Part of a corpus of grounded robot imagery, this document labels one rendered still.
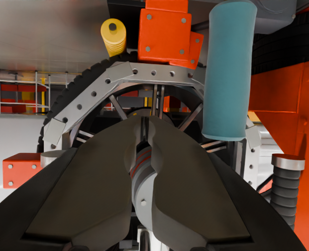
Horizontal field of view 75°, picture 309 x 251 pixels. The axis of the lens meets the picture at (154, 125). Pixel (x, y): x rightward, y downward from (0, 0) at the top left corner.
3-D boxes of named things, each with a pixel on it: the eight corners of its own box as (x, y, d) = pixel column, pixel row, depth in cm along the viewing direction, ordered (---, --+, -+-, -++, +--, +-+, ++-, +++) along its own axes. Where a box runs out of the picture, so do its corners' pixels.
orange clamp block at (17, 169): (55, 152, 54) (19, 152, 53) (43, 160, 46) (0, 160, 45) (55, 178, 55) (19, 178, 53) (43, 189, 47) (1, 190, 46)
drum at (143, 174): (130, 142, 55) (129, 191, 57) (132, 164, 34) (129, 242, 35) (180, 143, 57) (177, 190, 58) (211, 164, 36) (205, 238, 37)
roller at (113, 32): (110, 49, 72) (110, 65, 73) (99, 11, 43) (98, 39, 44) (127, 51, 73) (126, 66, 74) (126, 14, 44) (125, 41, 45)
